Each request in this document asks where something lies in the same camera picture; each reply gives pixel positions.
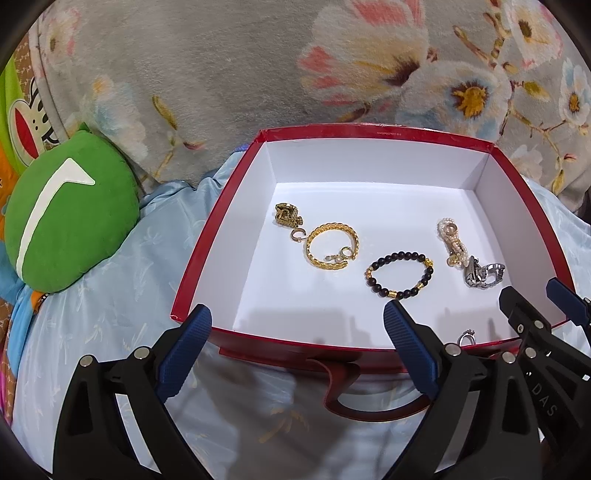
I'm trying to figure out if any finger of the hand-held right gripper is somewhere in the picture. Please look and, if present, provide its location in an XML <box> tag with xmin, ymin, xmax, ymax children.
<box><xmin>546</xmin><ymin>278</ymin><xmax>591</xmax><ymax>342</ymax></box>
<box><xmin>500</xmin><ymin>286</ymin><xmax>578</xmax><ymax>379</ymax></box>

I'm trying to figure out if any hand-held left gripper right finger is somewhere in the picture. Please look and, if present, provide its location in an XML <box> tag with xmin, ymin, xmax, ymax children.
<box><xmin>383</xmin><ymin>300</ymin><xmax>541</xmax><ymax>480</ymax></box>

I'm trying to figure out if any colourful cartoon play mat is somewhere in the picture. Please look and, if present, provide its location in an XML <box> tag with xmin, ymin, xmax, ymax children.
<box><xmin>0</xmin><ymin>41</ymin><xmax>63</xmax><ymax>195</ymax></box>

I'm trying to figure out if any gold chain bracelet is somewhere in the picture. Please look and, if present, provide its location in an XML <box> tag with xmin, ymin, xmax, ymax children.
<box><xmin>304</xmin><ymin>222</ymin><xmax>361</xmax><ymax>271</ymax></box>

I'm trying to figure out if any blue and orange cloth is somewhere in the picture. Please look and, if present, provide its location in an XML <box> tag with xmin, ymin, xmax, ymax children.
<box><xmin>0</xmin><ymin>258</ymin><xmax>49</xmax><ymax>374</ymax></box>

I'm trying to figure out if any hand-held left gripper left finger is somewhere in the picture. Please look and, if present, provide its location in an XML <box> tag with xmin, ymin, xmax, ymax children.
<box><xmin>53</xmin><ymin>305</ymin><xmax>213</xmax><ymax>480</ymax></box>

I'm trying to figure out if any green round cushion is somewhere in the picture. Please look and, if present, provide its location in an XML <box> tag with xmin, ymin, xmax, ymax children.
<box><xmin>4</xmin><ymin>122</ymin><xmax>141</xmax><ymax>294</ymax></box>

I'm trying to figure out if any silver metal bracelet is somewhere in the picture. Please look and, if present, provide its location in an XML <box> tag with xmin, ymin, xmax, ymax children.
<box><xmin>463</xmin><ymin>257</ymin><xmax>505</xmax><ymax>291</ymax></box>

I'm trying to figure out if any light blue palm-print sheet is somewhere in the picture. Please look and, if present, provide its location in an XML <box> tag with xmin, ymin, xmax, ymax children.
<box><xmin>9</xmin><ymin>152</ymin><xmax>591</xmax><ymax>480</ymax></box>

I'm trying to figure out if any red cardboard box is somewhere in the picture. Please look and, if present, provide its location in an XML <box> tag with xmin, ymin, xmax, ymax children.
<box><xmin>171</xmin><ymin>122</ymin><xmax>578</xmax><ymax>423</ymax></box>

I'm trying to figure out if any gold drop earring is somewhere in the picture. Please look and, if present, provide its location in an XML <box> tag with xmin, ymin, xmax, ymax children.
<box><xmin>324</xmin><ymin>247</ymin><xmax>354</xmax><ymax>267</ymax></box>

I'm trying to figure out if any white pearl bracelet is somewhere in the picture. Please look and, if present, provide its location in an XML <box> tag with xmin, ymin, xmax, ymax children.
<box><xmin>438</xmin><ymin>218</ymin><xmax>469</xmax><ymax>268</ymax></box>

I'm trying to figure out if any grey floral blanket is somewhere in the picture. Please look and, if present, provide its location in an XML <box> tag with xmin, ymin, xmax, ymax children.
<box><xmin>28</xmin><ymin>0</ymin><xmax>591</xmax><ymax>213</ymax></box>

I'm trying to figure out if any black bead bracelet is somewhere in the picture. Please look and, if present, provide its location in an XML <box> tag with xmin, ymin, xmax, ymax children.
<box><xmin>367</xmin><ymin>251</ymin><xmax>435</xmax><ymax>298</ymax></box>

